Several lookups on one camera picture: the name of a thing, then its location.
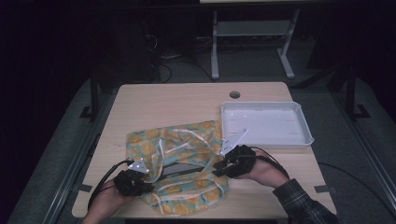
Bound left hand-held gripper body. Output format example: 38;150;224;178
113;157;151;197

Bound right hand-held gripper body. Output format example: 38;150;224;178
219;128;258;179

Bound orange print cloth bag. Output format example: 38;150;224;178
125;119;230;217

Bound white plastic tray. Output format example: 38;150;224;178
219;101;315;149

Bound person's right hand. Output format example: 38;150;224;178
237;150;291;189

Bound person's left hand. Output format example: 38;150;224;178
89;186;134;220

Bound black metal stand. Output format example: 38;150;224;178
339;60;372;121
78;73;101;121

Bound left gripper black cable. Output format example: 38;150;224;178
87;159;135;210

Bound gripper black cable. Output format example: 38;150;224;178
248;146;291;180
87;159;135;210

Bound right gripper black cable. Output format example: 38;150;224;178
248;146;291;180

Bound grey metal floor rail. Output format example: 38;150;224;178
45;90;117;224
330;91;396;204

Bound tangle of floor cables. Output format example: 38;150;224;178
146;33;217;84

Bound black floor cable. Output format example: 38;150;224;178
317;161;396;217

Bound white metal table frame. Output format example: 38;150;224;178
199;0;332;80

